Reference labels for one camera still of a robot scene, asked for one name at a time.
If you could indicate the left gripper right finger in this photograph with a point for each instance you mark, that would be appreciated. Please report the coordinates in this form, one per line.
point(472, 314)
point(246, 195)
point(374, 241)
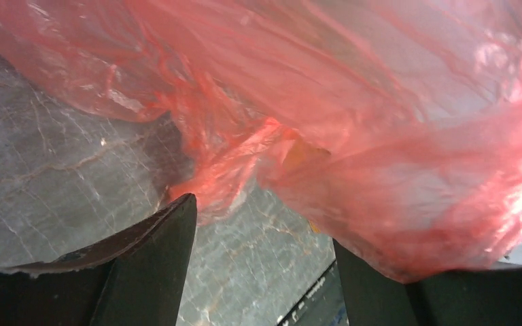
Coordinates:
point(491, 297)

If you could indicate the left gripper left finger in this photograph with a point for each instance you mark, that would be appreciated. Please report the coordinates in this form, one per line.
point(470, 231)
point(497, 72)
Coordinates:
point(134, 277)

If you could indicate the red plastic trash bag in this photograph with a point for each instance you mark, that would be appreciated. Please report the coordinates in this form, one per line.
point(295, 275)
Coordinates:
point(394, 126)

